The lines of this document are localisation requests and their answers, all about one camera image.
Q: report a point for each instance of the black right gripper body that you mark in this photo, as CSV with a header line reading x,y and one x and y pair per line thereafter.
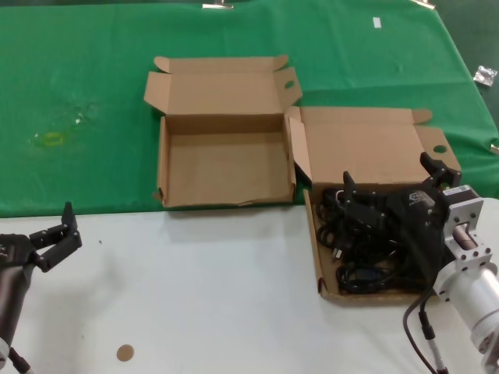
x,y
421,226

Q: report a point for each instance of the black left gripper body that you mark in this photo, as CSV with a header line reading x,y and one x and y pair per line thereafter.
x,y
15,251

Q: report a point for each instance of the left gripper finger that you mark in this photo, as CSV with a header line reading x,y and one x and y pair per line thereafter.
x,y
58,253
69,218

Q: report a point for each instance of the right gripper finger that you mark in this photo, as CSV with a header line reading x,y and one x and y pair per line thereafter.
x,y
366,218
444,173

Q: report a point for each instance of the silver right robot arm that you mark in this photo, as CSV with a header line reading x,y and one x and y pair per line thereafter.
x,y
479,288

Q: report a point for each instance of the brown cardboard box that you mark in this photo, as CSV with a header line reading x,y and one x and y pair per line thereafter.
x,y
226,167
362,156

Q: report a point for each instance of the metal cloth clip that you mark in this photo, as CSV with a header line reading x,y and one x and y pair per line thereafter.
x,y
495,149
425,3
218,4

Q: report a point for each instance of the round brown cardboard disc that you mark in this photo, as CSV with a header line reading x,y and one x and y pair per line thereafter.
x,y
125,353

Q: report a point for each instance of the green table cloth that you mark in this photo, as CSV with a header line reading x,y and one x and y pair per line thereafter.
x,y
78,58

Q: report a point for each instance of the small white paper tag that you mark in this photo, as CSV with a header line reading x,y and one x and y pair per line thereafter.
x,y
376,22

